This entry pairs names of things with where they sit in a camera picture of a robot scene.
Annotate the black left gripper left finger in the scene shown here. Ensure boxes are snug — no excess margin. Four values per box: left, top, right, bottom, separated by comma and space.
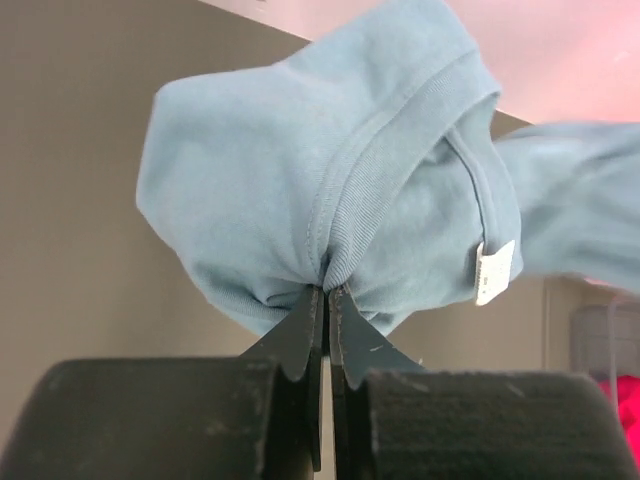
1, 287, 323, 480

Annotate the crumpled red t-shirt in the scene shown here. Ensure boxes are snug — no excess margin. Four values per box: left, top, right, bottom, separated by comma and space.
615, 375, 639, 448

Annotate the light blue t-shirt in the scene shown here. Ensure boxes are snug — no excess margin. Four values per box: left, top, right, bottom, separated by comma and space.
136, 1, 639, 335

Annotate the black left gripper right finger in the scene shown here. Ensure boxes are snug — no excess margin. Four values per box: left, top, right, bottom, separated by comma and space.
325, 287, 639, 479

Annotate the clear plastic bin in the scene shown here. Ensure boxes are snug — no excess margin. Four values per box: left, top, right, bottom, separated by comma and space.
569, 299, 639, 381

